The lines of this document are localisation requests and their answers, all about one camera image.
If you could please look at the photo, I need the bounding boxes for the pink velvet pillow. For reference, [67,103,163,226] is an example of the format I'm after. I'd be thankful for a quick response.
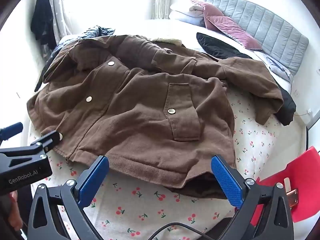
[205,16,262,50]
[190,0,224,29]

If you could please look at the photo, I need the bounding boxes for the bed with cherry print sheet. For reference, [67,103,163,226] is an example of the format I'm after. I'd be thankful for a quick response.
[25,19,309,240]

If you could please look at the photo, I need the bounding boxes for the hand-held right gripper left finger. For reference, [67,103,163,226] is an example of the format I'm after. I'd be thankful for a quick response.
[27,155,110,240]

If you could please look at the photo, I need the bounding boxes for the brown jacket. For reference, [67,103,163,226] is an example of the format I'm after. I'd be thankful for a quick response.
[26,34,284,199]

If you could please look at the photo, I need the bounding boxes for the hanging dark clothes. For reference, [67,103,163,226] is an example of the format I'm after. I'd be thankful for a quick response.
[30,0,57,52]

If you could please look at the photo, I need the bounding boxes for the white printed pillow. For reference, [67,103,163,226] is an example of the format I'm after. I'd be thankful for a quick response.
[254,51,293,83]

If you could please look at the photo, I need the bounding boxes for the black puffer jacket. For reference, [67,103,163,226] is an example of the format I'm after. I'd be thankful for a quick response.
[34,25,116,92]

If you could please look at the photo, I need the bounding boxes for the grey padded headboard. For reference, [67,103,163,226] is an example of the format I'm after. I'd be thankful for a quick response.
[204,0,309,75]

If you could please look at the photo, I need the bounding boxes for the person's left hand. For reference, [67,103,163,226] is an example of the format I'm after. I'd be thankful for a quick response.
[6,190,24,232]

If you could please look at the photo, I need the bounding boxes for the black quilted garment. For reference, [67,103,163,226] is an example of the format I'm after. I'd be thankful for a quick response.
[196,32,297,126]

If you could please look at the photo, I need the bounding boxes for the copper metal piece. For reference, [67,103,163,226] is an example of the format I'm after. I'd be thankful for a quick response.
[284,177,299,208]

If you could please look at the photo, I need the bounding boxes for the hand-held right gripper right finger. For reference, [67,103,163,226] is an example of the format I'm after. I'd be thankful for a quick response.
[211,155,294,240]

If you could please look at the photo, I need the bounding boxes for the red plastic stool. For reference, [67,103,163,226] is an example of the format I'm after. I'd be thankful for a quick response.
[250,146,320,227]

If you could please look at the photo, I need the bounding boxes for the light blue pillow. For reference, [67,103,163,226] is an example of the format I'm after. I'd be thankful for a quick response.
[169,10,205,27]

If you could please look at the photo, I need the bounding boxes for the grey patterned curtain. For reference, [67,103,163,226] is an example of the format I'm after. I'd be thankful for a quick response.
[151,0,173,20]
[49,0,72,43]

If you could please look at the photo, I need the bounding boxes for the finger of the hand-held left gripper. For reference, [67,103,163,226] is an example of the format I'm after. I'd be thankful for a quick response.
[0,122,24,142]
[0,130,63,167]

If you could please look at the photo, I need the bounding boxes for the black cable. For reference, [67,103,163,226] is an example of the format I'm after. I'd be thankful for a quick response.
[147,221,218,240]

